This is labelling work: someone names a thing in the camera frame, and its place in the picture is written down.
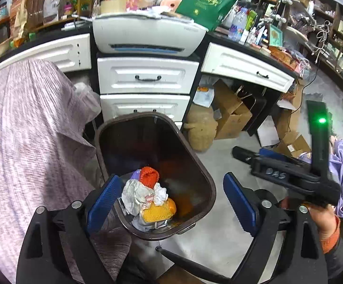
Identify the orange foam fruit net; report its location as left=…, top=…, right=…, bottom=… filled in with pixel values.
left=139, top=166, right=160, bottom=189

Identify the brown trash bin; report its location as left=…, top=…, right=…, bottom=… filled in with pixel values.
left=94, top=111, right=216, bottom=241

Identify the stack of papers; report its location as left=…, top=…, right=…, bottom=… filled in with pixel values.
left=124, top=6, right=196, bottom=24

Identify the white tissue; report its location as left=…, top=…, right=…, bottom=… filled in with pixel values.
left=153, top=182, right=170, bottom=206

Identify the yellow foam fruit net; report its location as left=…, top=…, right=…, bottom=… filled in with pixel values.
left=141, top=199, right=173, bottom=223

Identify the white drawer with black handle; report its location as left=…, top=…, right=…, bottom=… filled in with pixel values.
left=97, top=57, right=200, bottom=95
left=100, top=94, right=191, bottom=131

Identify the burlap sack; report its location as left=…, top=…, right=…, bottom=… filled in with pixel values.
left=185, top=105, right=218, bottom=153

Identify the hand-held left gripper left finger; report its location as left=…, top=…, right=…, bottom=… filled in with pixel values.
left=16, top=174, right=123, bottom=284

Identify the pink round gadget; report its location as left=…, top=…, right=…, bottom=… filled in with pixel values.
left=161, top=0, right=182, bottom=12

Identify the white bag with yellow print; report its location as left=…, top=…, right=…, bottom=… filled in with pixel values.
left=195, top=84, right=215, bottom=107

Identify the small flat cardboard box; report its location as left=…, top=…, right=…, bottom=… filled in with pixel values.
left=274, top=133, right=311, bottom=157

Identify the white printer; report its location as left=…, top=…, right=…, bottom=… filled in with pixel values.
left=92, top=14, right=209, bottom=57

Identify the teal framed picture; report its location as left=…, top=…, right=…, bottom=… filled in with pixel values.
left=268, top=24, right=283, bottom=46

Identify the white cable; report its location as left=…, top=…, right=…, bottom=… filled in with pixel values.
left=312, top=21, right=332, bottom=62

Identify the silver foil pouch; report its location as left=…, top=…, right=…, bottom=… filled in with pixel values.
left=43, top=0, right=64, bottom=24

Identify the wide white drawer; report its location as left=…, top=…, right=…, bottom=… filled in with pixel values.
left=201, top=42, right=295, bottom=93

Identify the white paper wrapper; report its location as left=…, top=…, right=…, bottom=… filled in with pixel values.
left=121, top=179, right=148, bottom=216

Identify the striped purple tablecloth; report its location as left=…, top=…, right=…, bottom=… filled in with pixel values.
left=0, top=58, right=133, bottom=284

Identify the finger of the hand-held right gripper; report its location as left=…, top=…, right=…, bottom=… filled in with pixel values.
left=259, top=147, right=301, bottom=164
left=231, top=146, right=261, bottom=166

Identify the person's right hand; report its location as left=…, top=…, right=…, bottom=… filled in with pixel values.
left=308, top=204, right=338, bottom=239

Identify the person's right forearm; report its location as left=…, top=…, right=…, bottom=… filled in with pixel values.
left=318, top=216, right=343, bottom=284

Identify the cream tape roll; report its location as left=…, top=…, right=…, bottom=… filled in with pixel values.
left=100, top=0, right=127, bottom=14

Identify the black chair leg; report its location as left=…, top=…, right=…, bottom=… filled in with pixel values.
left=155, top=245, right=240, bottom=284

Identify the plastic water bottle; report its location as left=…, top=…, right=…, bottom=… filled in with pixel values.
left=229, top=7, right=247, bottom=40

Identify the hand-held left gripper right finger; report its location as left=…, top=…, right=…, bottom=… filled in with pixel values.
left=222, top=172, right=329, bottom=284

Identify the long white drawer front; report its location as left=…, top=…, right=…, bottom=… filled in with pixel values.
left=0, top=33, right=93, bottom=82

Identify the black paper bag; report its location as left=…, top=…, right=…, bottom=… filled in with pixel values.
left=243, top=95, right=267, bottom=137

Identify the green tote bag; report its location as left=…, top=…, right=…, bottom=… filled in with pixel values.
left=176, top=0, right=244, bottom=32

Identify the wooden wall shelf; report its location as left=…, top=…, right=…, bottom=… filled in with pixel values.
left=308, top=0, right=343, bottom=89

